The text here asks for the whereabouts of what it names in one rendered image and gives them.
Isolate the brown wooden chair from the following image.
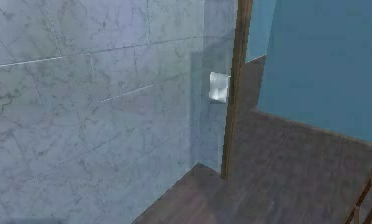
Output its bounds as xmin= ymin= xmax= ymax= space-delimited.
xmin=343 ymin=159 xmax=372 ymax=224

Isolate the white wall switch plate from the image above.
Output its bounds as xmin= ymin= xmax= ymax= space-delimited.
xmin=208 ymin=71 xmax=231 ymax=105

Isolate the brown wooden door frame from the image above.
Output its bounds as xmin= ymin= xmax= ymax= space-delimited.
xmin=220 ymin=0 xmax=254 ymax=182

